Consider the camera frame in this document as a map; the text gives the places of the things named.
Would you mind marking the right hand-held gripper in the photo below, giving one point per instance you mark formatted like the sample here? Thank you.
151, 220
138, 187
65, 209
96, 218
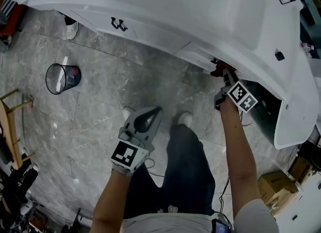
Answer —
242, 96

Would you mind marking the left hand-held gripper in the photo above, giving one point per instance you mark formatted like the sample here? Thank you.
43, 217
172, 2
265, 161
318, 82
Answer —
130, 153

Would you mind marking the red cloth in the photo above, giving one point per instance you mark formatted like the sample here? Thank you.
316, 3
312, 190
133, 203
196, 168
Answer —
218, 67

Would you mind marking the person's left forearm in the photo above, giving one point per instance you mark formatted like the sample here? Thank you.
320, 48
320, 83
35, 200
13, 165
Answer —
110, 202

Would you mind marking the person's right forearm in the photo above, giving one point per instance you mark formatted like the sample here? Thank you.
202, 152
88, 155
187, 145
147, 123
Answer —
240, 151

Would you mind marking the person's white left shoe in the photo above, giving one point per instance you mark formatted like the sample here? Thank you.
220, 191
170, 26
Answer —
127, 113

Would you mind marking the person's white shoe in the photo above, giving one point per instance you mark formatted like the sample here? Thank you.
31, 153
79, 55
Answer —
185, 118
127, 113
72, 31

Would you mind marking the person's white right shoe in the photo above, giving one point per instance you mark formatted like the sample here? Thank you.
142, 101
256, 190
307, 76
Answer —
185, 118

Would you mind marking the black square overflow cap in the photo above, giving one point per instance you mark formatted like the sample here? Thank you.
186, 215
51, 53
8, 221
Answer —
279, 55

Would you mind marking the person's dark trousers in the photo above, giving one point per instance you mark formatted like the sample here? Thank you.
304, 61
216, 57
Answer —
185, 167

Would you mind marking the black double hook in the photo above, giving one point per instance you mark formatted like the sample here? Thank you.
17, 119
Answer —
118, 25

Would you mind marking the person's light grey shirt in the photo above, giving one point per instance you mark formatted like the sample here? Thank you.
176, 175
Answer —
175, 223

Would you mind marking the small cardboard box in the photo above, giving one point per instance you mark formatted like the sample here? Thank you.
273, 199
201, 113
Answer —
301, 168

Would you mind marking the large cardboard box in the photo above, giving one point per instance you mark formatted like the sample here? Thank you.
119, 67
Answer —
274, 187

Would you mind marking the black waist device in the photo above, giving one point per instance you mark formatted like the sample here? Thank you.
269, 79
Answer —
222, 227

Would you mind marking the wooden stool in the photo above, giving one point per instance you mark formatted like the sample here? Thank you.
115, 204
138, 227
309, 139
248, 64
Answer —
11, 131

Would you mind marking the checkered calibration board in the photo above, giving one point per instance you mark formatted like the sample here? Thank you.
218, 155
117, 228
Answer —
7, 6

